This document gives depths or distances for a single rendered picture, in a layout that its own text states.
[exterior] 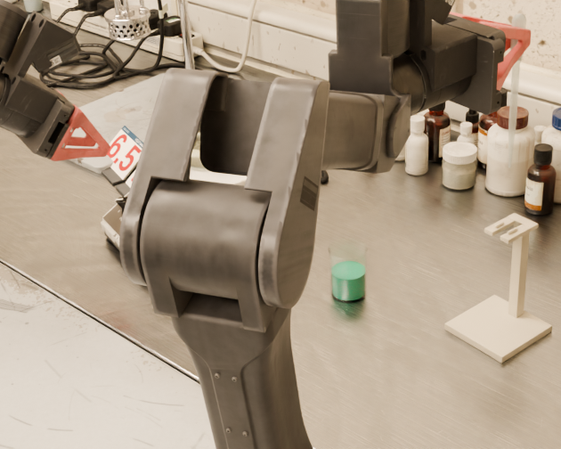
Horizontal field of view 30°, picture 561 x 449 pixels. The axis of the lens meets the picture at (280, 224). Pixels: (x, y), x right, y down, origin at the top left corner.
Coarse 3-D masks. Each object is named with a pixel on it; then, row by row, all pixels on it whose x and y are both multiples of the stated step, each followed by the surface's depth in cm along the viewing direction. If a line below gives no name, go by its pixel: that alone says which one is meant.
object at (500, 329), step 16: (496, 224) 105; (512, 224) 106; (528, 224) 105; (512, 240) 103; (528, 240) 107; (512, 256) 108; (512, 272) 109; (512, 288) 110; (480, 304) 114; (496, 304) 113; (512, 304) 111; (464, 320) 111; (480, 320) 111; (496, 320) 111; (512, 320) 111; (528, 320) 111; (464, 336) 109; (480, 336) 109; (496, 336) 109; (512, 336) 108; (528, 336) 108; (496, 352) 106; (512, 352) 106
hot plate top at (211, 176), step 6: (192, 174) 127; (198, 174) 127; (204, 174) 127; (210, 174) 126; (216, 174) 126; (222, 174) 126; (228, 174) 126; (204, 180) 125; (210, 180) 125; (216, 180) 125; (222, 180) 125; (228, 180) 125; (234, 180) 125; (240, 180) 125
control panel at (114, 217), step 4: (112, 208) 131; (116, 208) 130; (120, 208) 130; (112, 212) 130; (116, 212) 130; (120, 212) 129; (104, 216) 130; (108, 216) 130; (112, 216) 129; (116, 216) 129; (120, 216) 129; (108, 220) 129; (112, 220) 129; (116, 220) 129; (120, 220) 128; (112, 224) 128; (116, 224) 128; (120, 224) 128; (112, 228) 128; (116, 228) 128; (116, 232) 127
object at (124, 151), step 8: (120, 136) 150; (128, 136) 149; (112, 144) 151; (120, 144) 149; (128, 144) 148; (136, 144) 147; (112, 152) 150; (120, 152) 148; (128, 152) 147; (136, 152) 146; (120, 160) 147; (128, 160) 146; (120, 168) 146; (128, 168) 145
